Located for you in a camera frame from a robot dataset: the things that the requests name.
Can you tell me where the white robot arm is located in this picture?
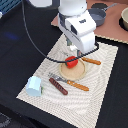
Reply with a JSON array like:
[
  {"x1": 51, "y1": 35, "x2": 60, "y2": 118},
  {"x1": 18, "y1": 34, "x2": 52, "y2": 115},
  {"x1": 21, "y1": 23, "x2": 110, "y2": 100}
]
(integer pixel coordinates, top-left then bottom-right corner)
[{"x1": 28, "y1": 0, "x2": 96, "y2": 53}]

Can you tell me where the round wooden plate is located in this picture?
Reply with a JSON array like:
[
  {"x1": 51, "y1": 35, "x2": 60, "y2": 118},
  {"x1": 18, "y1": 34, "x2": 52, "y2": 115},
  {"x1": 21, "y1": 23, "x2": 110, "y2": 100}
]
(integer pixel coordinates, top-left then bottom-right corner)
[{"x1": 59, "y1": 59, "x2": 86, "y2": 81}]

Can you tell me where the brown stove board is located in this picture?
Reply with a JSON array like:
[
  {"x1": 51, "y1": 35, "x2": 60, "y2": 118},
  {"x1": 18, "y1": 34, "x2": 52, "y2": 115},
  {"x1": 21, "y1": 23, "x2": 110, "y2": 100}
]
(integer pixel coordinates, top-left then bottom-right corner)
[{"x1": 50, "y1": 0, "x2": 128, "y2": 44}]

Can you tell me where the brown sausage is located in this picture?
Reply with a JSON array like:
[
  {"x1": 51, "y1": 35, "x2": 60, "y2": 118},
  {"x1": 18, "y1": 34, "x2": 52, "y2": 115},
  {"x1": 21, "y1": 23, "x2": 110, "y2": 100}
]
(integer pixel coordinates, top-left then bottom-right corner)
[{"x1": 49, "y1": 78, "x2": 68, "y2": 95}]

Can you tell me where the beige bowl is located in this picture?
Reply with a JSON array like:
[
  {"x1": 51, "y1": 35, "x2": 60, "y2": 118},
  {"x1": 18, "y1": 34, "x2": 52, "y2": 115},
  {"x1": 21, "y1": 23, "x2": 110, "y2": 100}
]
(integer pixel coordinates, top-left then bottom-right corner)
[{"x1": 121, "y1": 7, "x2": 128, "y2": 30}]

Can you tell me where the light blue cup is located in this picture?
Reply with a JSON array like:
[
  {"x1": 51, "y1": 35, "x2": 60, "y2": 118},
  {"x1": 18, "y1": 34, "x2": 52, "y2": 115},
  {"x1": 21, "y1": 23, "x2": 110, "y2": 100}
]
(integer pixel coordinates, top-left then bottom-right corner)
[{"x1": 26, "y1": 76, "x2": 42, "y2": 96}]

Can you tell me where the beige woven placemat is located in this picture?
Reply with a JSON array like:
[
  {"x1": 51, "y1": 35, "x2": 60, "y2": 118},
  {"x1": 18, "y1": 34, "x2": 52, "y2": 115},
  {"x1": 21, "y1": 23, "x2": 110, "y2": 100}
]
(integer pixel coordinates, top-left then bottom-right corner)
[{"x1": 16, "y1": 32, "x2": 119, "y2": 128}]

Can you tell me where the knife with wooden handle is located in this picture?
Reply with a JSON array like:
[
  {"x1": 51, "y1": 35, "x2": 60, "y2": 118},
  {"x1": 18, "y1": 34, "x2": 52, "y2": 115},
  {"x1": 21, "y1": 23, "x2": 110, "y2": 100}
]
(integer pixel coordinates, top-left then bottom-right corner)
[{"x1": 63, "y1": 50, "x2": 102, "y2": 66}]

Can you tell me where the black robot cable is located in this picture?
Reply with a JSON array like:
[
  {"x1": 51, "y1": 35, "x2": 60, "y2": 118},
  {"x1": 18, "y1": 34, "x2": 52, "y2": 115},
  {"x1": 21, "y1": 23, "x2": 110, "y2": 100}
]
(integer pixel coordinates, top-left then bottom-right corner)
[{"x1": 21, "y1": 0, "x2": 100, "y2": 65}]

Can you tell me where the grey saucepan with handle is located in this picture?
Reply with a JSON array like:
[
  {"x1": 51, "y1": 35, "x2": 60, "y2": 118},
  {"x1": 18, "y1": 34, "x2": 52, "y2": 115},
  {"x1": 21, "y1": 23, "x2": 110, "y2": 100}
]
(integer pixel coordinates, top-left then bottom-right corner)
[{"x1": 89, "y1": 3, "x2": 116, "y2": 26}]

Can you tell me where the red tomato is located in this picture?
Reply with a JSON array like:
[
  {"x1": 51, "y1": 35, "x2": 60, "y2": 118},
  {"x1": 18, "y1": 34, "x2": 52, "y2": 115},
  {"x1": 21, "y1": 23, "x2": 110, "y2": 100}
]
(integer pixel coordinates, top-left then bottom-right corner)
[{"x1": 65, "y1": 56, "x2": 78, "y2": 68}]

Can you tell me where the fork with wooden handle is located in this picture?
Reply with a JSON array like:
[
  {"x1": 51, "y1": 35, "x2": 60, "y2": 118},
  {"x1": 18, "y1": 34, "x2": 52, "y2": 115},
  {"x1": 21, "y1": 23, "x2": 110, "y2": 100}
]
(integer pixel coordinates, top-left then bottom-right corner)
[{"x1": 48, "y1": 72, "x2": 89, "y2": 91}]

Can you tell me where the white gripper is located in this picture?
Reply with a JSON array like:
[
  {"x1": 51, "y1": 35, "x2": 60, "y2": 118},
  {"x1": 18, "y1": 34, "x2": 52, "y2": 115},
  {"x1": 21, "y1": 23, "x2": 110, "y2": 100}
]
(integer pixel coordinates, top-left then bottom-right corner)
[{"x1": 58, "y1": 12, "x2": 96, "y2": 54}]

